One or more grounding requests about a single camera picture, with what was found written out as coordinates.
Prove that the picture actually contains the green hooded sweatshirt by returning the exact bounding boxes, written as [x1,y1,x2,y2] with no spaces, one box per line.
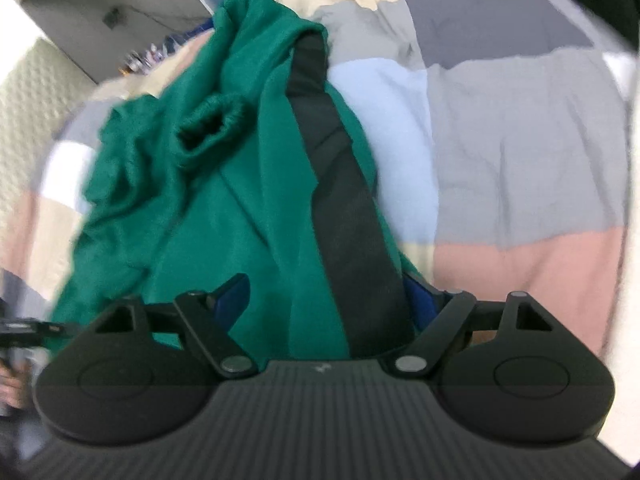
[52,0,415,362]

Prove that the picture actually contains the person's left hand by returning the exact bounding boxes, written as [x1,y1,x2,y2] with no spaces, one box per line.
[0,361,32,410]

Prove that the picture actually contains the pastel patchwork quilt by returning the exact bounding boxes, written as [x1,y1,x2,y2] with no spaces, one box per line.
[1,0,636,353]

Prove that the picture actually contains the blue tray with clutter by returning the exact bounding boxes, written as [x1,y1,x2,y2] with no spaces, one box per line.
[118,18,214,76]

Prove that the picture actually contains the cream quilted headboard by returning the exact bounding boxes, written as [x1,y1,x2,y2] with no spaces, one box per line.
[0,37,99,241]

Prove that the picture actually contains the white wardrobe cabinet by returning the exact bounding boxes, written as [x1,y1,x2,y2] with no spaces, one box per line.
[14,0,212,82]

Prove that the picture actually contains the black wall cable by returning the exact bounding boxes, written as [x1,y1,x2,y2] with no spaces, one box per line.
[102,4,212,28]

